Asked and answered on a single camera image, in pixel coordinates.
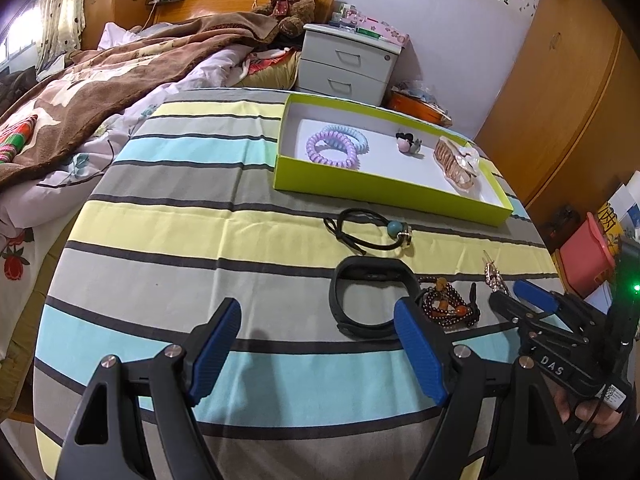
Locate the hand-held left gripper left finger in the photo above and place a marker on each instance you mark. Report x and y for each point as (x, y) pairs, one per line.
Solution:
(215, 355)

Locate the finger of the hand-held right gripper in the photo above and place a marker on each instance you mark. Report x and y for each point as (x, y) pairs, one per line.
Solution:
(537, 295)
(510, 307)

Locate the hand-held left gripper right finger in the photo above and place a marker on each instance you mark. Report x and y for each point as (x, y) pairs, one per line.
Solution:
(422, 355)

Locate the rhinestone hair clip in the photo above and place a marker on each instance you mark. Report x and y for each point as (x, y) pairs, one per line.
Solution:
(492, 275)

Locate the black smart band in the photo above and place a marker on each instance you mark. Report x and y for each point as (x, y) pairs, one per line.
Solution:
(380, 267)

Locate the clear white claw clip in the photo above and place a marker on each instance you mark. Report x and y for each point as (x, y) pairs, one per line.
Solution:
(470, 159)

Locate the rose gold claw clip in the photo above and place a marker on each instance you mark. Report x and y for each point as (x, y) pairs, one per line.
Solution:
(450, 166)

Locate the green shallow cardboard box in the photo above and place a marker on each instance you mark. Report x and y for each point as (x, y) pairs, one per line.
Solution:
(395, 170)

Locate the small black hair clip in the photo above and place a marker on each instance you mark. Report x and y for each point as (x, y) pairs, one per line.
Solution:
(402, 145)

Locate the person's right forearm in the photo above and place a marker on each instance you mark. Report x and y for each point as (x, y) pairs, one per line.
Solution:
(620, 450)

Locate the person's right hand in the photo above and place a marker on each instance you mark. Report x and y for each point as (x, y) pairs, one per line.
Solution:
(587, 416)

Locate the pink plastic bucket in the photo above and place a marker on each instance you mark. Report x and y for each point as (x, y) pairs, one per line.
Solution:
(585, 255)

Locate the black and red tool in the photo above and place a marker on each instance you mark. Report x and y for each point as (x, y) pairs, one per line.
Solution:
(562, 222)

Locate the yellow printed carton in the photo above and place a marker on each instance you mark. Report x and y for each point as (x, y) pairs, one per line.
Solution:
(612, 220)

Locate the white cardboard boxes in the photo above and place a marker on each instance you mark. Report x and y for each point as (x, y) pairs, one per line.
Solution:
(629, 200)

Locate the striped tablecloth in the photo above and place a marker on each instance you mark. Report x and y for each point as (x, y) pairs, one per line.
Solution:
(200, 200)

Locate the large wooden wardrobe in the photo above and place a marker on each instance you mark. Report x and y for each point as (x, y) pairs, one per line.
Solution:
(565, 85)

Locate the orange box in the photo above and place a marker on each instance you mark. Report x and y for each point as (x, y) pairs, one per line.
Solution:
(415, 105)

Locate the red and gold pillow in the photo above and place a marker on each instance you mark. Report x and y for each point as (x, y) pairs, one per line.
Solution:
(270, 72)

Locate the grey nightstand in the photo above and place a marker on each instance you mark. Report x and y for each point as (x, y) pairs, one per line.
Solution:
(345, 67)

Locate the green red plaid cloth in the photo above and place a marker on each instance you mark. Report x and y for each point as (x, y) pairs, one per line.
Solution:
(17, 137)

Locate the brown blanket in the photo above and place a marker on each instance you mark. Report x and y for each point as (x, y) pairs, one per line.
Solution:
(125, 75)

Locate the pink floral box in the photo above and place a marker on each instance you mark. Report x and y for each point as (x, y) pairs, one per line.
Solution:
(385, 30)

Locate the small clear containers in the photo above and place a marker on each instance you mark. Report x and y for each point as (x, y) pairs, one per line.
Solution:
(345, 15)

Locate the patterned curtain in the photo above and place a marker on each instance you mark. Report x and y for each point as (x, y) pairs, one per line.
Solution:
(60, 10)

